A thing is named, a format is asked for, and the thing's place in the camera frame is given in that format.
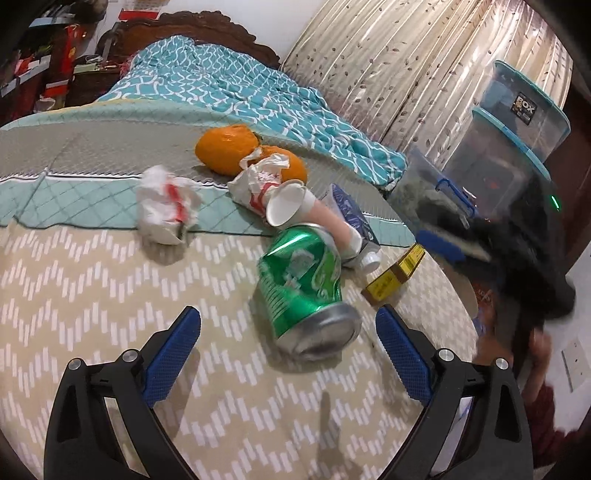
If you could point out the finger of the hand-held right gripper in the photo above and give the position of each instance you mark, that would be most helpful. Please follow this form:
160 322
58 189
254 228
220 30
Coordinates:
438 244

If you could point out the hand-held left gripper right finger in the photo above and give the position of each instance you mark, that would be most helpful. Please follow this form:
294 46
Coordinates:
404 355

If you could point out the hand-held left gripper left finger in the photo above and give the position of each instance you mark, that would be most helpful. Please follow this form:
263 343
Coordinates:
171 355

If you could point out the beige round waste bin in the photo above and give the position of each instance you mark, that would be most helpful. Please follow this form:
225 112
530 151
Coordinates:
467 288

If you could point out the yellow red cardboard box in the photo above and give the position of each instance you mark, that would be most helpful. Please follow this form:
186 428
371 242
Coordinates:
392 277

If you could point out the blue patterned packet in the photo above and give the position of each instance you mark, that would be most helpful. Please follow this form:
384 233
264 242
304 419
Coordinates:
351 207

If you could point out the pink drink bottle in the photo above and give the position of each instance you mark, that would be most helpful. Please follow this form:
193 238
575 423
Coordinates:
328 217

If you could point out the crushed green drink can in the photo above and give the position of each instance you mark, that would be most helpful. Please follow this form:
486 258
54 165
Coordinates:
300 277

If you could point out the white plastic bag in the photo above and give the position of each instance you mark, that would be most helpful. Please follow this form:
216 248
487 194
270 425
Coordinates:
157 203

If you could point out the white paper cup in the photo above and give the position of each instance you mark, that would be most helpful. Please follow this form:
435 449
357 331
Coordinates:
281 207

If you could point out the small orange fruit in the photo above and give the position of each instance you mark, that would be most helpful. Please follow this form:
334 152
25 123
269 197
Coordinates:
288 166

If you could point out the white red wrapper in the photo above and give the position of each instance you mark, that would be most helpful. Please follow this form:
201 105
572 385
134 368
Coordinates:
251 189

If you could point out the large orange fruit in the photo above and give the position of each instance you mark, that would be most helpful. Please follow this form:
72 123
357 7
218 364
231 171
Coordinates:
221 150

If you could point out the person's right forearm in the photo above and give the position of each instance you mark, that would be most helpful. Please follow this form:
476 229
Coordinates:
545 406

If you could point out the zigzag patterned bed sheet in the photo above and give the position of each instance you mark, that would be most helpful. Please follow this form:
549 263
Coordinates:
115 286

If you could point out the large clear teal lid box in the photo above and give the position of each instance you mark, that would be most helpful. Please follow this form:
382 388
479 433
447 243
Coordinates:
494 161

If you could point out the small clear teal lid box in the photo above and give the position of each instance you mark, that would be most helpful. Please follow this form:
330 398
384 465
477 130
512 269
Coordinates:
531 120

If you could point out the beige leaf print curtain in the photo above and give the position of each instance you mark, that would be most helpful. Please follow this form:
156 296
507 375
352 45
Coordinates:
392 60

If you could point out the teal white patterned quilt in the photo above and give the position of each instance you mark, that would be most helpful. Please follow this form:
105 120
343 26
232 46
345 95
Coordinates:
207 74

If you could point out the dark wooden nightstand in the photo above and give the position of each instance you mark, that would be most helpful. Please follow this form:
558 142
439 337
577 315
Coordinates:
87 81

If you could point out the red paper bag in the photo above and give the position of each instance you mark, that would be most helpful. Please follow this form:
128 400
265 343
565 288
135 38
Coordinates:
60 60

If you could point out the grey metal shelf rack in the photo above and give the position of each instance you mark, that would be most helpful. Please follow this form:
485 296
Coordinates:
34 67

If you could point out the carved wooden headboard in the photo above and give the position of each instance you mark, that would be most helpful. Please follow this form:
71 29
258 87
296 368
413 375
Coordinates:
203 23

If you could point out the white wall socket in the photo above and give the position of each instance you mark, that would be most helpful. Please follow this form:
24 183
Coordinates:
574 364

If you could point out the red yellow wall calendar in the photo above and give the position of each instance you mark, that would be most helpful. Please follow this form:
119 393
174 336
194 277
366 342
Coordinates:
138 14

